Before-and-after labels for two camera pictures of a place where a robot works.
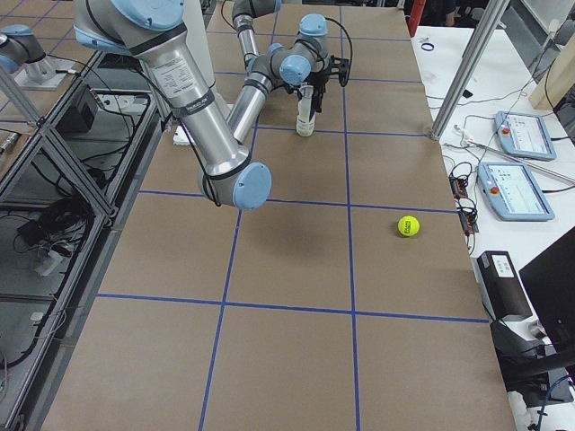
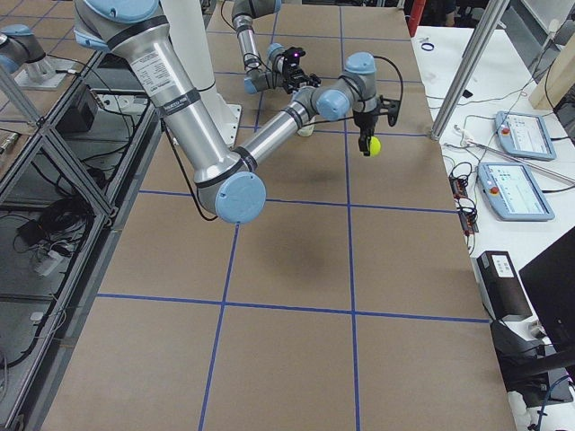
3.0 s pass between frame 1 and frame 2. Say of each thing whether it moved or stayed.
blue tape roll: stayed
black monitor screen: stayed
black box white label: stayed
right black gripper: moved
